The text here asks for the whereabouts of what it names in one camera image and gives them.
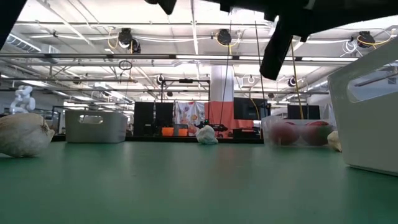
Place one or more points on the green table mat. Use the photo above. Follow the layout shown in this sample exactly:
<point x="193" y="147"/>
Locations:
<point x="186" y="186"/>

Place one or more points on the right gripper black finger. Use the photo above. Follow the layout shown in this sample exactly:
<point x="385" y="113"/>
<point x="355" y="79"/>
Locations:
<point x="242" y="4"/>

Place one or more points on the red tomato with green stem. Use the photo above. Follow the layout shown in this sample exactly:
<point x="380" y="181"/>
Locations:
<point x="314" y="134"/>

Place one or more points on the black monitor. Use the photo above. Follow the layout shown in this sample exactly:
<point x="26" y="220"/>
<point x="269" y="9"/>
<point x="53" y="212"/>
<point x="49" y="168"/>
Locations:
<point x="245" y="109"/>
<point x="308" y="112"/>

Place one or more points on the white cutting board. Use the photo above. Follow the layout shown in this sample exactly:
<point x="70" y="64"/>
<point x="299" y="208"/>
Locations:
<point x="367" y="137"/>

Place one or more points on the white robot figure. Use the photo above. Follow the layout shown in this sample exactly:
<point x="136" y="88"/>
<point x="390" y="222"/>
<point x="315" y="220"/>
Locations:
<point x="23" y="101"/>

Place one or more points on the clear plastic bin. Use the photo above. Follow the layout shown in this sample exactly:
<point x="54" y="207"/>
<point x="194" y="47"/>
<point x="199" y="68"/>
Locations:
<point x="264" y="130"/>

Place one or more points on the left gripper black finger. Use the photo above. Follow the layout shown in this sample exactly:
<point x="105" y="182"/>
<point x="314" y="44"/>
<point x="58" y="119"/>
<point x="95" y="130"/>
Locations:
<point x="166" y="4"/>

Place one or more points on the black gantry frame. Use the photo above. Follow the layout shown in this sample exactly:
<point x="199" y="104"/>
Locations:
<point x="186" y="81"/>

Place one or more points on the floral cloth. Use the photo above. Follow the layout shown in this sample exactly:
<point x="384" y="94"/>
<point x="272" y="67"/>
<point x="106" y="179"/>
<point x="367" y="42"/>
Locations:
<point x="189" y="113"/>

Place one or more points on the black cabinet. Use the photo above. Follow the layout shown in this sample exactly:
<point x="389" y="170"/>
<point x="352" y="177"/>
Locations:
<point x="144" y="118"/>

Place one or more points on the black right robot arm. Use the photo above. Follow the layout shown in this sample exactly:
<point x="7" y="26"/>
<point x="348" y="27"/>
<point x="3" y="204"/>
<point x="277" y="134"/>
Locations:
<point x="357" y="9"/>

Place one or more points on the white and orange pillar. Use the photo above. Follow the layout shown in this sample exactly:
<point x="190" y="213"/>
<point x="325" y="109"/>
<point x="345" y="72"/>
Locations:
<point x="222" y="87"/>

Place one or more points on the white garlic bulb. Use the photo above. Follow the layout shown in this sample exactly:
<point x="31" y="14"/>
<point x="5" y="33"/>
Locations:
<point x="21" y="135"/>
<point x="335" y="141"/>
<point x="206" y="135"/>

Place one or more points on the orange storage bins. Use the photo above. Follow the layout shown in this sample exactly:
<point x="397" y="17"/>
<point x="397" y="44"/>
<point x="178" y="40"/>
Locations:
<point x="168" y="132"/>

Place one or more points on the grey overhead rail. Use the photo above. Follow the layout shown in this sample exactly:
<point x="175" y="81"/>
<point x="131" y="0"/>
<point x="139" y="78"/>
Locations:
<point x="93" y="56"/>

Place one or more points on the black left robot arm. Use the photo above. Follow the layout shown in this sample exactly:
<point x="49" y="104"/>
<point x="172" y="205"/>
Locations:
<point x="6" y="12"/>

